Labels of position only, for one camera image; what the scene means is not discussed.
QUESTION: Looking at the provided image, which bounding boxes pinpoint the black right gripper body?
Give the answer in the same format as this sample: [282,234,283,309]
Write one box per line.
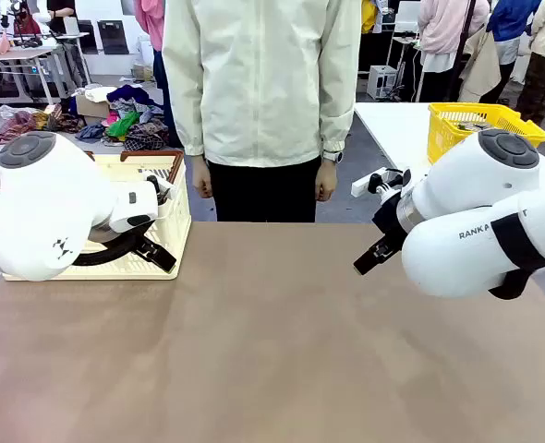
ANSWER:
[370,191,413,244]

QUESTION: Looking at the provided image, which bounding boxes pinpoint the person's right forearm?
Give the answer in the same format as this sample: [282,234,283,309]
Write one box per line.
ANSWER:
[163,68,208,158]

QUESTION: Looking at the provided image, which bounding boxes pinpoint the person's left forearm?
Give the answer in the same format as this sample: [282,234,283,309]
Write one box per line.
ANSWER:
[318,68,362,153]

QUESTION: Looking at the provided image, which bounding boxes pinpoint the cream basket with brown rim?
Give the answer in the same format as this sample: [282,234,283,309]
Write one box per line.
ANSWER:
[2,148,193,282]

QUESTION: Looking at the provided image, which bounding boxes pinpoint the yellow plastic basket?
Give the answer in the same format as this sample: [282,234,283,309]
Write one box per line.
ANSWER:
[427,102,545,166]

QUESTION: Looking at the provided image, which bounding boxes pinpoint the person's left hand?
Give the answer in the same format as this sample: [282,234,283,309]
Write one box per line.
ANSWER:
[314,159,339,203]

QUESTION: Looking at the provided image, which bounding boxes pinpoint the person's right hand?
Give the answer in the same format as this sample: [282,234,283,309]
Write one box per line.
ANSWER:
[191,154,214,199]

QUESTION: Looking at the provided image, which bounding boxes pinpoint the white side table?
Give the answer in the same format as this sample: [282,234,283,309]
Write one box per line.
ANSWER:
[354,102,545,184]

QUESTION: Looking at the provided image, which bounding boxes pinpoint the person's black trousers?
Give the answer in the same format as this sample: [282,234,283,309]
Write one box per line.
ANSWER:
[206,155,323,223]

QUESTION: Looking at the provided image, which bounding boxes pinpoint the white computer case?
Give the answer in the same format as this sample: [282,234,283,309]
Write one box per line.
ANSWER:
[367,64,401,102]

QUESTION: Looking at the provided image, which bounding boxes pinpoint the colourful clothes pile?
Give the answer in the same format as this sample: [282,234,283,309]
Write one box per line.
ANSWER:
[67,82,171,152]

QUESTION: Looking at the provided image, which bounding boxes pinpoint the open cardboard box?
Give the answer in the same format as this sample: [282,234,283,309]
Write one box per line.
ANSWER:
[71,87,115,120]

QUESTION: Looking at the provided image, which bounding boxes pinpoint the beige hanging coat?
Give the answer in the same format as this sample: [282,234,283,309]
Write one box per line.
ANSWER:
[458,27,503,103]

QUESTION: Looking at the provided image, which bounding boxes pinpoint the person's cream jacket torso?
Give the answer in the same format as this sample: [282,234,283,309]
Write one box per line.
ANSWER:
[161,0,362,168]

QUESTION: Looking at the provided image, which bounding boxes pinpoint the reddish patterned cloth pile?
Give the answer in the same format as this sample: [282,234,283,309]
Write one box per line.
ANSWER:
[0,103,87,147]

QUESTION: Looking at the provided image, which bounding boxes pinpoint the bystander in pale pink hoodie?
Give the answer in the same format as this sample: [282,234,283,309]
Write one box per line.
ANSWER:
[417,0,491,103]

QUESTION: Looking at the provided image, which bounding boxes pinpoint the bystander in yellow jacket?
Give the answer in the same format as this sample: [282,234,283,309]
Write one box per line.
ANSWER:
[360,0,379,34]

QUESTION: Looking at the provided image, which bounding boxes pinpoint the wide black framed panel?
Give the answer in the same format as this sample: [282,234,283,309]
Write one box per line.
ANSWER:
[96,19,131,56]

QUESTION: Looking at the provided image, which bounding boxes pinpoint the narrow black framed panel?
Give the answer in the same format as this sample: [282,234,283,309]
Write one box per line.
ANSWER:
[76,19,100,56]

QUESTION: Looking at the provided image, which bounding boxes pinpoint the bystander in blue top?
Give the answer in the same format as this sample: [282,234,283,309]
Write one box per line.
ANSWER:
[486,0,544,105]

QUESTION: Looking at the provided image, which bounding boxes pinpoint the bystander in pink top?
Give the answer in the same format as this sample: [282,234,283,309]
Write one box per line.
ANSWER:
[132,0,184,150]

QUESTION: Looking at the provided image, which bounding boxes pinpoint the grey background work table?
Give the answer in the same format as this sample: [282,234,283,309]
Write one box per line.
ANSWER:
[0,43,91,106]

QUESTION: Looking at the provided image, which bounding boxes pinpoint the bystander in black top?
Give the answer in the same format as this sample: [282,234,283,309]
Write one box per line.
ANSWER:
[45,0,79,34]

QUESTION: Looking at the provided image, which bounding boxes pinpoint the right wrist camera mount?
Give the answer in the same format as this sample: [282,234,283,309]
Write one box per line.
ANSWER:
[351,167,413,205]

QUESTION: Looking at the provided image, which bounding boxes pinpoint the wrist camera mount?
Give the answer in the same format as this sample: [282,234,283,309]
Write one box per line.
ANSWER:
[139,168,177,207]
[351,167,413,205]

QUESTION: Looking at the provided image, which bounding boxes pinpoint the black wrist mount plate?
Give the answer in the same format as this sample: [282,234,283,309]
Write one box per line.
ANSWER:
[71,225,140,268]

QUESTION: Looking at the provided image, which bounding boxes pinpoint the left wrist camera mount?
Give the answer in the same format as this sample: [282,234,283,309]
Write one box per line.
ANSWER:
[139,168,177,207]

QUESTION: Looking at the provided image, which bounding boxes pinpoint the black right arm cable wrap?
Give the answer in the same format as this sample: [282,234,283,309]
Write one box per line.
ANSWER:
[487,211,545,301]

